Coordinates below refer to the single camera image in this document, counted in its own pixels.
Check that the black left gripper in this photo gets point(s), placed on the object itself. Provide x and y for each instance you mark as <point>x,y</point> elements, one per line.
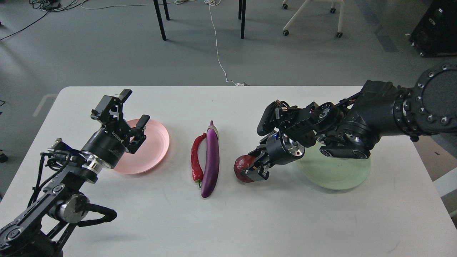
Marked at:
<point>118,136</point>

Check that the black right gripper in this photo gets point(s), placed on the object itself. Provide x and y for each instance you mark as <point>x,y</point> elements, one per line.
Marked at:
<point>275,149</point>

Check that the red pomegranate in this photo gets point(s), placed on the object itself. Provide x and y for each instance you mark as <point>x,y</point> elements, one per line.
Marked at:
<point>240,164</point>

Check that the red chili pepper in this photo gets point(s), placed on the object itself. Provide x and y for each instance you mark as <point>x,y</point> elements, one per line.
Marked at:
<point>196,171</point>

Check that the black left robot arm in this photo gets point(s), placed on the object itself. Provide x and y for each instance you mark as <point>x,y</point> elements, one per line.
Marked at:
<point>57,206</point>

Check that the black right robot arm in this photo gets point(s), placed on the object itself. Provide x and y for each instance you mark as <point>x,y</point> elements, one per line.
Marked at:
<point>351,128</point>

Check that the pink plate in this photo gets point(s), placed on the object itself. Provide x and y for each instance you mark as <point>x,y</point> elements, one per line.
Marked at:
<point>151,152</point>

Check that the purple eggplant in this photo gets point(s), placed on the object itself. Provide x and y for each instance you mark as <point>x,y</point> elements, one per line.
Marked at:
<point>211,172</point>

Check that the green plate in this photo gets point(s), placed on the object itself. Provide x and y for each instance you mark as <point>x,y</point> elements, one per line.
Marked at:
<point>333,173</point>

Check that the black equipment case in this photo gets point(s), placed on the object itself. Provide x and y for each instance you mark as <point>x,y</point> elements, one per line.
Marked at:
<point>436,33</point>

